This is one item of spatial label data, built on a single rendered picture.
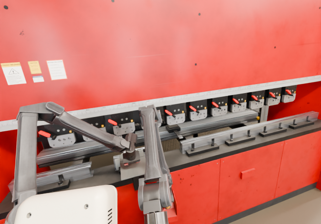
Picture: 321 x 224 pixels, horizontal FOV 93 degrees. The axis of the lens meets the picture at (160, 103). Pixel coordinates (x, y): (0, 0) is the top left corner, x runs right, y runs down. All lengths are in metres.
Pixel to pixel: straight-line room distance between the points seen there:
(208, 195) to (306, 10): 1.81
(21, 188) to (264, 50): 1.69
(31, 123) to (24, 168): 0.17
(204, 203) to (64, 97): 1.44
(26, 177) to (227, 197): 1.58
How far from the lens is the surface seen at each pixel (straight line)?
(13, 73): 1.17
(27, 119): 0.79
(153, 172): 0.60
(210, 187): 1.61
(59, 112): 0.80
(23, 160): 0.74
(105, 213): 0.46
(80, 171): 1.33
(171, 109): 1.17
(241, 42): 1.43
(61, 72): 1.09
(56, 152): 1.61
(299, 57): 1.95
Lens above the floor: 1.69
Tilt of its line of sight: 17 degrees down
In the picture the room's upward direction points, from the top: 4 degrees counter-clockwise
